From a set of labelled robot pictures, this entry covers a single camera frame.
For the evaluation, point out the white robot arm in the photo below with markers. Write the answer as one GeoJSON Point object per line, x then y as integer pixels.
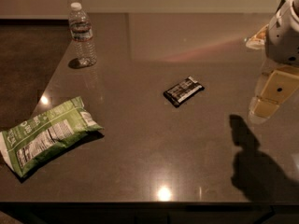
{"type": "Point", "coordinates": [279, 77]}

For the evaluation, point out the clear plastic water bottle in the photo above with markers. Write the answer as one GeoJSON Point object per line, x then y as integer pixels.
{"type": "Point", "coordinates": [82, 35]}

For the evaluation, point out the black rxbar chocolate bar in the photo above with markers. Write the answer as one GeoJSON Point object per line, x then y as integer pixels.
{"type": "Point", "coordinates": [184, 90]}

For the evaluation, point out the green chip bag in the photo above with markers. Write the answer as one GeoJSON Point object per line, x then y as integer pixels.
{"type": "Point", "coordinates": [39, 139]}

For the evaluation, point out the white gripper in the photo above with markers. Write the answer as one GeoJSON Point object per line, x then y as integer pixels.
{"type": "Point", "coordinates": [282, 41]}

